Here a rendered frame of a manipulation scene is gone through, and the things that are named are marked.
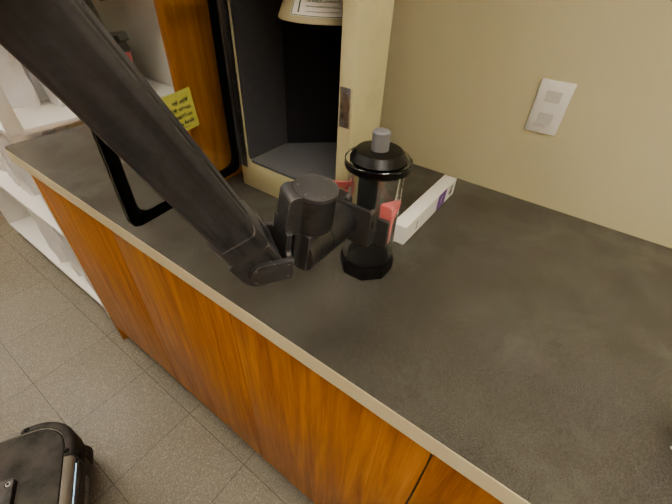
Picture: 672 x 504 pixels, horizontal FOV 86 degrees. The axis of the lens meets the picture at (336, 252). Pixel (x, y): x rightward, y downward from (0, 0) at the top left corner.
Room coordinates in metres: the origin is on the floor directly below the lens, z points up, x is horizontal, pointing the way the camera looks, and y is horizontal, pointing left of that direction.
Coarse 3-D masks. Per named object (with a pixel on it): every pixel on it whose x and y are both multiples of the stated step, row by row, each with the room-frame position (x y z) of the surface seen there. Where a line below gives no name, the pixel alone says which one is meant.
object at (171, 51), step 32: (96, 0) 0.60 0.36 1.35; (128, 0) 0.65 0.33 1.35; (160, 0) 0.70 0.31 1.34; (192, 0) 0.76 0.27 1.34; (128, 32) 0.63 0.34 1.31; (160, 32) 0.69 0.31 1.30; (192, 32) 0.75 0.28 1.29; (160, 64) 0.67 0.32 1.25; (192, 64) 0.73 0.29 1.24; (160, 96) 0.66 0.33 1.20; (192, 96) 0.72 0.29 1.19; (192, 128) 0.71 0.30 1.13; (224, 128) 0.78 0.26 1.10; (224, 160) 0.77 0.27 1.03
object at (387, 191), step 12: (348, 156) 0.53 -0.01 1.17; (408, 156) 0.55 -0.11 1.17; (360, 168) 0.50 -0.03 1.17; (408, 168) 0.51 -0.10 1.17; (348, 180) 0.53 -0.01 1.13; (360, 180) 0.50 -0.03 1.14; (372, 180) 0.48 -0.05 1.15; (384, 180) 0.48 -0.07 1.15; (396, 180) 0.50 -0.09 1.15; (360, 192) 0.50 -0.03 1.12; (372, 192) 0.49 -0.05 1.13; (384, 192) 0.49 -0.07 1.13; (396, 192) 0.50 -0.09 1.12; (360, 204) 0.50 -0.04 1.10; (372, 204) 0.49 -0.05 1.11; (396, 216) 0.51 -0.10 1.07; (372, 228) 0.49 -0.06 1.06; (348, 240) 0.51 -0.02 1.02; (348, 252) 0.51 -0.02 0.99; (360, 252) 0.49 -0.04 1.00; (372, 252) 0.49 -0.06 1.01; (384, 252) 0.50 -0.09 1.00; (360, 264) 0.49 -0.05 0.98; (372, 264) 0.49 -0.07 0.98; (384, 264) 0.50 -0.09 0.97
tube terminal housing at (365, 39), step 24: (360, 0) 0.65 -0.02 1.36; (384, 0) 0.71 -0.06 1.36; (360, 24) 0.66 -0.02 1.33; (384, 24) 0.72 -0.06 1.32; (360, 48) 0.66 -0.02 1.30; (384, 48) 0.73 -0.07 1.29; (360, 72) 0.67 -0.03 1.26; (384, 72) 0.74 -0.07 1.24; (240, 96) 0.81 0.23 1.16; (360, 96) 0.67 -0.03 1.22; (360, 120) 0.68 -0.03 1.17; (264, 168) 0.78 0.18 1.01; (336, 168) 0.67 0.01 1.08
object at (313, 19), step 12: (288, 0) 0.77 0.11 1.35; (300, 0) 0.75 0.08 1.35; (312, 0) 0.74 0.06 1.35; (324, 0) 0.74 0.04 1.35; (336, 0) 0.74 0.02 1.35; (288, 12) 0.75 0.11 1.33; (300, 12) 0.74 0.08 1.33; (312, 12) 0.73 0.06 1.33; (324, 12) 0.73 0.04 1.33; (336, 12) 0.73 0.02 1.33; (312, 24) 0.73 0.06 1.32; (324, 24) 0.72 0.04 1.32; (336, 24) 0.73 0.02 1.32
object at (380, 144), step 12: (384, 132) 0.53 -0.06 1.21; (360, 144) 0.55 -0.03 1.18; (372, 144) 0.53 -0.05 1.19; (384, 144) 0.52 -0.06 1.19; (396, 144) 0.56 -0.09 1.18; (360, 156) 0.51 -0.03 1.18; (372, 156) 0.51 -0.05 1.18; (384, 156) 0.51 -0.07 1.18; (396, 156) 0.51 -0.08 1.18; (372, 168) 0.49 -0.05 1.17; (384, 168) 0.49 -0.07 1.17; (396, 168) 0.50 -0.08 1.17
